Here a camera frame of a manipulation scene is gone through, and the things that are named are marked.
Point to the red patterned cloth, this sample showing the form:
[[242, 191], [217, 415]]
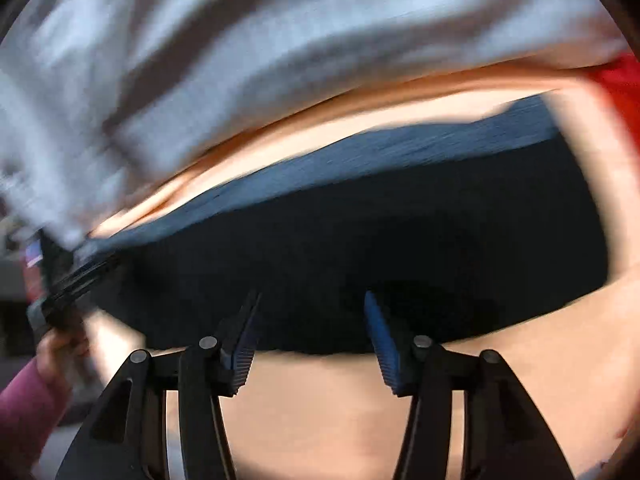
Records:
[[620, 87]]

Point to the orange bed sheet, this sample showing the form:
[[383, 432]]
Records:
[[325, 410]]

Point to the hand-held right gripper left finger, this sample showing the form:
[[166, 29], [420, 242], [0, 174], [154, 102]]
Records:
[[241, 355]]

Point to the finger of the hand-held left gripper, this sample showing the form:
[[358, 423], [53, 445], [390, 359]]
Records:
[[92, 272]]

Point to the grey striped blanket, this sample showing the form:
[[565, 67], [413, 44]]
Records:
[[250, 60]]

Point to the black pants patterned waistband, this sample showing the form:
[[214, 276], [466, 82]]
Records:
[[350, 240]]

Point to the person's left hand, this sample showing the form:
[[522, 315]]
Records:
[[57, 355]]

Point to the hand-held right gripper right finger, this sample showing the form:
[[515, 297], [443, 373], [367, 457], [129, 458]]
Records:
[[385, 355]]

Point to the person's left forearm maroon sleeve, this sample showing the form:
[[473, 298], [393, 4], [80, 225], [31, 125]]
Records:
[[25, 415]]

